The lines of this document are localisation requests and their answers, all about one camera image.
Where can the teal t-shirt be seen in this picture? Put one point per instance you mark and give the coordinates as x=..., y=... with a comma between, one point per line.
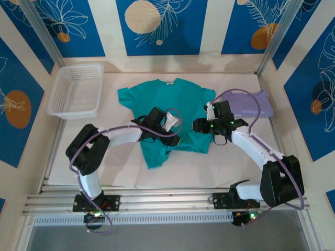
x=167, y=96

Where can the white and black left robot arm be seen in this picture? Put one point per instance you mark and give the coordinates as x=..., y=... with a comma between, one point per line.
x=86, y=151

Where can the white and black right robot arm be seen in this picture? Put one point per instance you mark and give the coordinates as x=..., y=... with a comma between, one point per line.
x=280, y=183

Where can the folded lavender t-shirt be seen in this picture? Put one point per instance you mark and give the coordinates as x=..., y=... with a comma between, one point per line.
x=246, y=107

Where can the white table cover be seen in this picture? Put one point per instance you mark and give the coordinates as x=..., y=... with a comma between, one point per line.
x=183, y=172

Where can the white plastic basket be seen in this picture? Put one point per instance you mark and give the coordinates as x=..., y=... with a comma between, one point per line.
x=56, y=99

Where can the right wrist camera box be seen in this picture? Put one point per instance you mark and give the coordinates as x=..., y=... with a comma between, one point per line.
x=209, y=111

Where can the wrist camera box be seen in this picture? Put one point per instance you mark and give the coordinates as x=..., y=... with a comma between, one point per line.
x=209, y=111
x=172, y=120

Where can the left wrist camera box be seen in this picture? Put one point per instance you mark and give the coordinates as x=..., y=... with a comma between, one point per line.
x=172, y=120

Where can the aluminium mounting rail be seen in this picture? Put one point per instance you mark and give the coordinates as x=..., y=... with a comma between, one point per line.
x=170, y=198

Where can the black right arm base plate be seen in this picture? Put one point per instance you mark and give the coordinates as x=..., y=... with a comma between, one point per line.
x=218, y=200

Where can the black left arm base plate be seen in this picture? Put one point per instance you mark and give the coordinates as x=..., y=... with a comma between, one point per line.
x=113, y=202

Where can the aluminium frame post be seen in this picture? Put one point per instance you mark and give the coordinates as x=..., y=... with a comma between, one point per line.
x=41, y=28
x=280, y=28

